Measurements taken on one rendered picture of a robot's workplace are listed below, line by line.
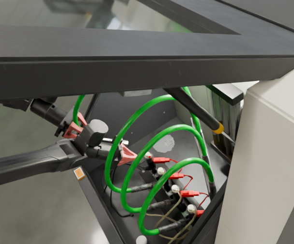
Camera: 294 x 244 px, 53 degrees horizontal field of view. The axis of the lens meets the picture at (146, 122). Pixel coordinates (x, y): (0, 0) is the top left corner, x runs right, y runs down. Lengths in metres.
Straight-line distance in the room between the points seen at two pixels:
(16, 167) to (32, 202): 1.86
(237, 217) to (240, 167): 0.13
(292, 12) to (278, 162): 0.37
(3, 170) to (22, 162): 0.05
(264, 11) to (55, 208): 2.08
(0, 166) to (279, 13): 0.70
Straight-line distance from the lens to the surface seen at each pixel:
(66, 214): 2.39
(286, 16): 0.73
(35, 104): 0.99
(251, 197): 0.58
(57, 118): 0.98
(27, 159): 0.78
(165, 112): 1.39
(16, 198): 2.73
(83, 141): 0.88
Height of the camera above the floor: 1.87
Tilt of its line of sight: 45 degrees down
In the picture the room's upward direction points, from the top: 21 degrees counter-clockwise
